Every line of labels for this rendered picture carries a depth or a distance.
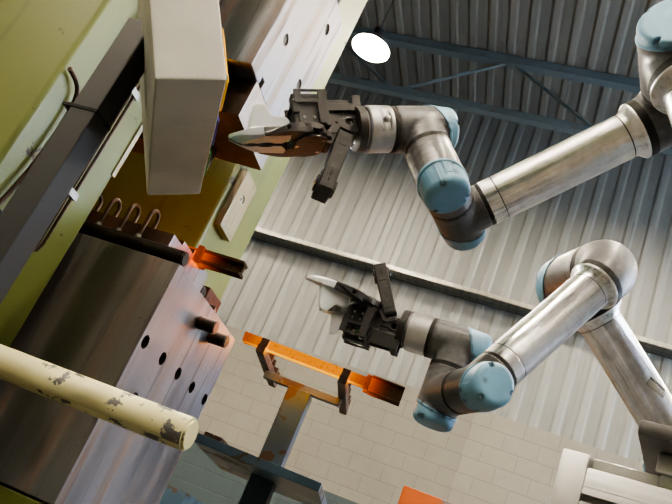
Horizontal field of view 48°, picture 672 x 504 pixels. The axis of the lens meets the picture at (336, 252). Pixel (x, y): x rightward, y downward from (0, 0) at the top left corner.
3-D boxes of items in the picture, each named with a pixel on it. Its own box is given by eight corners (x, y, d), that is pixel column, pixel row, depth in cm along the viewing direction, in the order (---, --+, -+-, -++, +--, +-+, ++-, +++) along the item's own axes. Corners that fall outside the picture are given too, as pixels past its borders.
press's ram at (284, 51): (289, 170, 186) (347, 50, 202) (251, 64, 152) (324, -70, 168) (146, 133, 198) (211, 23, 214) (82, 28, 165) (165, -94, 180)
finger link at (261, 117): (226, 109, 113) (285, 109, 116) (229, 145, 112) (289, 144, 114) (228, 99, 110) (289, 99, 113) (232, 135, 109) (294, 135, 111)
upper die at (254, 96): (261, 170, 171) (277, 137, 174) (238, 115, 153) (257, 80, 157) (108, 130, 183) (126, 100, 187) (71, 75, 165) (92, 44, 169)
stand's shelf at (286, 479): (324, 512, 197) (327, 504, 197) (318, 491, 160) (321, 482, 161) (221, 469, 202) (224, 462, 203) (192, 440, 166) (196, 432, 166)
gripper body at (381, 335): (334, 327, 137) (396, 346, 134) (351, 286, 141) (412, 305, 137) (340, 342, 144) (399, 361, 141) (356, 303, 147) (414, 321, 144)
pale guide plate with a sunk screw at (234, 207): (230, 242, 193) (256, 189, 200) (220, 225, 186) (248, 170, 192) (223, 240, 194) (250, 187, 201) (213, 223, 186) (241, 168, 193)
